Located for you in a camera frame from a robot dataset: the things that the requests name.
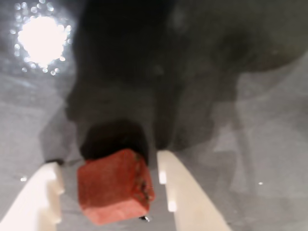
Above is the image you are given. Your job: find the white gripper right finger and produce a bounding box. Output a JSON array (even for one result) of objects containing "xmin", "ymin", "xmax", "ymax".
[{"xmin": 156, "ymin": 150, "xmax": 233, "ymax": 231}]

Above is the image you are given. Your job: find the black table mat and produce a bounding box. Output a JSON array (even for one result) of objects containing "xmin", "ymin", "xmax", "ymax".
[{"xmin": 0, "ymin": 0, "xmax": 308, "ymax": 231}]

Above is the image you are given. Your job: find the red cube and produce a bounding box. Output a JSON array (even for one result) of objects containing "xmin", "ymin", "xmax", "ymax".
[{"xmin": 77, "ymin": 148, "xmax": 155, "ymax": 226}]

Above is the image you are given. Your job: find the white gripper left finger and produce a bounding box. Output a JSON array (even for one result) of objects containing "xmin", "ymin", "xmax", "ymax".
[{"xmin": 0, "ymin": 161, "xmax": 65, "ymax": 231}]

